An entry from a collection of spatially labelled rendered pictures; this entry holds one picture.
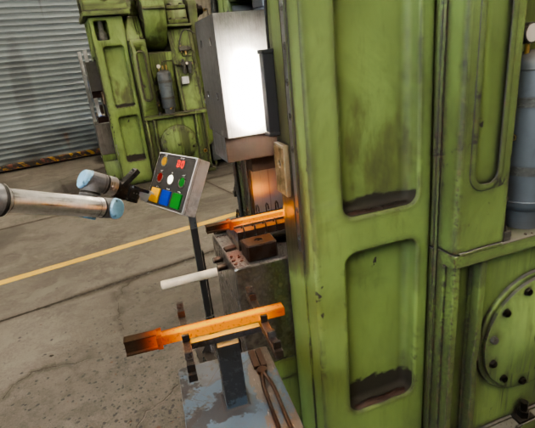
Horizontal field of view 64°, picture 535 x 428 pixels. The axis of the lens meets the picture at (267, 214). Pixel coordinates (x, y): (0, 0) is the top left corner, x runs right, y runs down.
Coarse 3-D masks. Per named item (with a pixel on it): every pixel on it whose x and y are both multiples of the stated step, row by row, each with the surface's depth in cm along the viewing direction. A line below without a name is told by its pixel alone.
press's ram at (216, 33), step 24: (216, 24) 137; (240, 24) 139; (264, 24) 142; (216, 48) 139; (240, 48) 142; (264, 48) 144; (216, 72) 146; (240, 72) 144; (216, 96) 153; (240, 96) 146; (216, 120) 161; (240, 120) 149; (264, 120) 152
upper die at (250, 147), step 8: (216, 136) 167; (248, 136) 157; (256, 136) 158; (264, 136) 159; (216, 144) 170; (224, 144) 156; (232, 144) 156; (240, 144) 157; (248, 144) 158; (256, 144) 159; (264, 144) 160; (272, 144) 161; (216, 152) 173; (224, 152) 159; (232, 152) 156; (240, 152) 157; (248, 152) 158; (256, 152) 160; (264, 152) 161; (272, 152) 162; (232, 160) 157
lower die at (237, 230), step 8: (280, 208) 192; (248, 216) 187; (280, 216) 177; (248, 224) 173; (256, 224) 173; (264, 224) 172; (272, 224) 171; (280, 224) 172; (232, 232) 175; (240, 232) 167; (248, 232) 168; (256, 232) 169; (264, 232) 171; (232, 240) 179; (280, 240) 174; (240, 248) 169
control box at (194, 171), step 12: (168, 156) 220; (180, 156) 213; (156, 168) 226; (168, 168) 218; (180, 168) 211; (192, 168) 205; (204, 168) 207; (156, 180) 223; (192, 180) 204; (204, 180) 208; (180, 192) 207; (192, 192) 205; (156, 204) 219; (168, 204) 212; (192, 204) 206; (192, 216) 207
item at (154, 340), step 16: (272, 304) 120; (208, 320) 115; (224, 320) 115; (240, 320) 115; (256, 320) 116; (128, 336) 110; (144, 336) 110; (160, 336) 110; (176, 336) 111; (192, 336) 112; (128, 352) 110
